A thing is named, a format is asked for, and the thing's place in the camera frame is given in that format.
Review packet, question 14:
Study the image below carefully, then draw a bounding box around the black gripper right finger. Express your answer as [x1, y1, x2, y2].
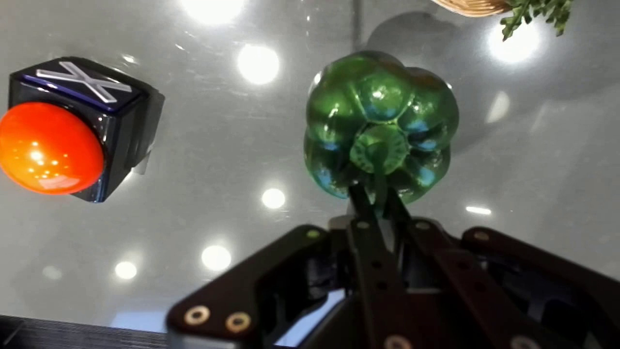
[383, 190, 554, 349]

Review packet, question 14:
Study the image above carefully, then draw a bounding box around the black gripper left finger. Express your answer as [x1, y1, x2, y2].
[347, 186, 420, 349]

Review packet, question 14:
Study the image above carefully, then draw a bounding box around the green bell pepper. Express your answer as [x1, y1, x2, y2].
[304, 50, 459, 204]

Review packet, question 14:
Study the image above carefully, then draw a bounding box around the woven wicker basket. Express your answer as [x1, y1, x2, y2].
[432, 0, 511, 18]

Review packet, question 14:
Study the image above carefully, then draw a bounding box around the orange carrot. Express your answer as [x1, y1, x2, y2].
[500, 0, 573, 41]

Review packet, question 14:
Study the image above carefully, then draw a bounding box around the black box orange button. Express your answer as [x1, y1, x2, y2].
[0, 56, 164, 204]

